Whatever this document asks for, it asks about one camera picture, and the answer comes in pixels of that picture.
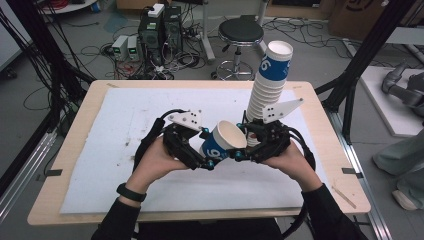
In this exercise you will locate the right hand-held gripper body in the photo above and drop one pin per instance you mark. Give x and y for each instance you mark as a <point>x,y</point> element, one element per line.
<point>271,140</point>

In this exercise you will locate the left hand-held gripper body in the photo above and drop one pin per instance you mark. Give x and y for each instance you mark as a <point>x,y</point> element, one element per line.
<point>178,143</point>

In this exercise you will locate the blue labelled paper cup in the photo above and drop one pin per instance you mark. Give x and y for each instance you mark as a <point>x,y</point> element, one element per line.
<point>221,140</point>

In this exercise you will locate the stack of white paper cups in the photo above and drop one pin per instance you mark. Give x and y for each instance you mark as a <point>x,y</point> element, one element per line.
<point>266,90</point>

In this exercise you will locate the person's left hand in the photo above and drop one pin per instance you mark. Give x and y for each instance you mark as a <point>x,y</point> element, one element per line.
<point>153,165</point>

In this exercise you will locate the person's right hand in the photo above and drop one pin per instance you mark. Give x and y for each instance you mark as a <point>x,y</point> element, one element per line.
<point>296,166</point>

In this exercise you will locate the white table mat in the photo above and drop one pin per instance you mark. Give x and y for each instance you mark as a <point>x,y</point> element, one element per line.
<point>133,110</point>

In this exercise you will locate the person's black clothing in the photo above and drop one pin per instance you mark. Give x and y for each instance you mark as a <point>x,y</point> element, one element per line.
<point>210,231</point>

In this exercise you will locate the black wristband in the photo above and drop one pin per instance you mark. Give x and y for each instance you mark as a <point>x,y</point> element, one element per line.
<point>130,192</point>

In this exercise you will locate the black tape strip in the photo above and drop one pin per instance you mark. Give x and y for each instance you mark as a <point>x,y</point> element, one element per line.
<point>53,172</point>
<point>351,172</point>

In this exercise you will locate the thin wooden stick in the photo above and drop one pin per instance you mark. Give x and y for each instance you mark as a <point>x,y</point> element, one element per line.
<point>343,196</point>

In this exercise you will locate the black round stool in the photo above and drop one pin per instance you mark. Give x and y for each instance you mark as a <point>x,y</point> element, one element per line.
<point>240,31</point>

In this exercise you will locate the white metal stand leg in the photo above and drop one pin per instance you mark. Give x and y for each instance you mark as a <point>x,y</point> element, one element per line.
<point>207,36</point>

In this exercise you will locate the grey power supply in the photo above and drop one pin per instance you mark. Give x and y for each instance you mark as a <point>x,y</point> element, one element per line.
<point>133,48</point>
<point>120,46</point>

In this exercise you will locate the wooden table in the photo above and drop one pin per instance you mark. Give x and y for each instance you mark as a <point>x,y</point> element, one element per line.
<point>71,150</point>

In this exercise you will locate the black computer tower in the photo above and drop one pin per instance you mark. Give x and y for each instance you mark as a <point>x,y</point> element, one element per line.
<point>173,30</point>
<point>151,38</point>

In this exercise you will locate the white platform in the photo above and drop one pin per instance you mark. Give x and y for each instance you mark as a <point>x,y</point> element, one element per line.
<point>400,120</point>

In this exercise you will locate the white box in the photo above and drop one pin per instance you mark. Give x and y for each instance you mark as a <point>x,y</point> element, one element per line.
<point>156,10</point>

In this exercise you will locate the brown cardboard box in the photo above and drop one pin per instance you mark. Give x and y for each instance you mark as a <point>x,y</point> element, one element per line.
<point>356,20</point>

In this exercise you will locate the white round table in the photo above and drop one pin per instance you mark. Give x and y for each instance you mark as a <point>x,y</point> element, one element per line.
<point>66,7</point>

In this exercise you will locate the aluminium rail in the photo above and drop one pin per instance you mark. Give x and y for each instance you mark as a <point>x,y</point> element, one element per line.
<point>23,176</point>
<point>360,166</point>

